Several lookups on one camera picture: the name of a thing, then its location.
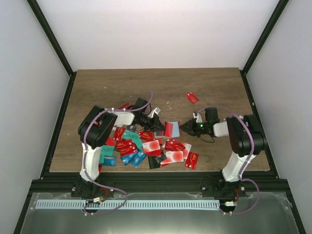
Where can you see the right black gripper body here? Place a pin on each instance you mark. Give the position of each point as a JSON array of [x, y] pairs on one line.
[[200, 129]]

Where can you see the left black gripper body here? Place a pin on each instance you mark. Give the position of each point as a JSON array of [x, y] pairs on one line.
[[146, 123]]

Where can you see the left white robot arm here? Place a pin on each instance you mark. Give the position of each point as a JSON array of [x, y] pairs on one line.
[[97, 126]]

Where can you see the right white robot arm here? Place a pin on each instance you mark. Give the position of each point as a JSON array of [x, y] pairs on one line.
[[247, 138]]

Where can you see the red gold card upper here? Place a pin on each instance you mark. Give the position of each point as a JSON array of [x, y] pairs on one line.
[[146, 136]]

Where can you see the teal VIP card centre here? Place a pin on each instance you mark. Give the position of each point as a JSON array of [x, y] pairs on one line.
[[134, 137]]

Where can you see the lone red card far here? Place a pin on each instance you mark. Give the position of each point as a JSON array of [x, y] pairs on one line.
[[192, 97]]

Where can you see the red VIP card right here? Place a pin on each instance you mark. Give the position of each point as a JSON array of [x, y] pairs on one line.
[[191, 160]]

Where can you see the red gold VIP card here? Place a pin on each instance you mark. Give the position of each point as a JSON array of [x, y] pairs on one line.
[[126, 147]]

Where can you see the white red circle card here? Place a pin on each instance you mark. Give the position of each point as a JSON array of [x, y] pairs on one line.
[[176, 156]]

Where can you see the blue VIP card lower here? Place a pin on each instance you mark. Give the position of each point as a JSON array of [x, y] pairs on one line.
[[135, 159]]

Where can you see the teal card left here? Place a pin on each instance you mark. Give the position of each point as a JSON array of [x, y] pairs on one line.
[[105, 151]]

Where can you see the light blue slotted strip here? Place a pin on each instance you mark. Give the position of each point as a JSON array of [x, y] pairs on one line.
[[131, 204]]

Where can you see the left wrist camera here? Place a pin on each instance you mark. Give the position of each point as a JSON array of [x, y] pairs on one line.
[[154, 112]]

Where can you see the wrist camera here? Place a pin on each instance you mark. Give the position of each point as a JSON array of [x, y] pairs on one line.
[[154, 112], [197, 117]]

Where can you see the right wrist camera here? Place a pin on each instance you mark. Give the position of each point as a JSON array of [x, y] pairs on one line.
[[197, 117]]

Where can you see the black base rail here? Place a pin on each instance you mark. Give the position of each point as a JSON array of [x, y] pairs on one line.
[[205, 183]]

